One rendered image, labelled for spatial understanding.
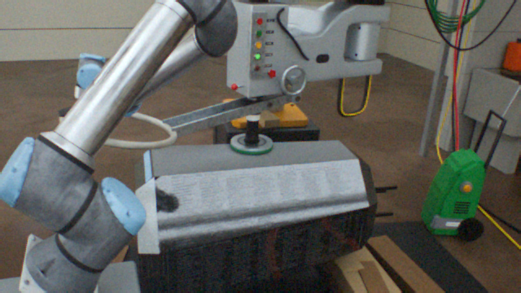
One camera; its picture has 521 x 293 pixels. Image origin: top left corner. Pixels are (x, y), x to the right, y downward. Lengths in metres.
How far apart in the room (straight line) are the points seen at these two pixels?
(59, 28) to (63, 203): 7.16
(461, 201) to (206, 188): 1.91
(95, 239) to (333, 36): 1.60
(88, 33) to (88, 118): 7.05
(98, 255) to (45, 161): 0.25
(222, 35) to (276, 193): 1.04
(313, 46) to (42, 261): 1.58
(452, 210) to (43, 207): 2.78
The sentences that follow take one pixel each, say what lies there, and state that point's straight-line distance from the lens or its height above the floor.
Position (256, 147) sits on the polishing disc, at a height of 0.86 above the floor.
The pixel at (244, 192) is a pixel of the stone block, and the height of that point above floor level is 0.75.
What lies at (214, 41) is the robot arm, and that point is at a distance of 1.29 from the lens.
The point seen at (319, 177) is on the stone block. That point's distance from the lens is 2.23.
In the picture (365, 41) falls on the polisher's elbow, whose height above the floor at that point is 1.35.
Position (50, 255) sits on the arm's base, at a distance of 1.21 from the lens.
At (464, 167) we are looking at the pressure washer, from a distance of 3.31.
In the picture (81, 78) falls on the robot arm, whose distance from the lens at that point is 1.65.
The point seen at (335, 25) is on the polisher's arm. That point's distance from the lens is 2.36.
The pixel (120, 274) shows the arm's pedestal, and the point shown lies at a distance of 1.48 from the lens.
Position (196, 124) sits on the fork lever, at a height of 1.02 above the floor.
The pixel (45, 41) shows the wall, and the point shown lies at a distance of 8.21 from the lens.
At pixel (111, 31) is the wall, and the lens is 8.15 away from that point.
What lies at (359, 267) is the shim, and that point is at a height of 0.22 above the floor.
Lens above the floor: 1.75
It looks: 23 degrees down
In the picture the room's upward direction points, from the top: 3 degrees clockwise
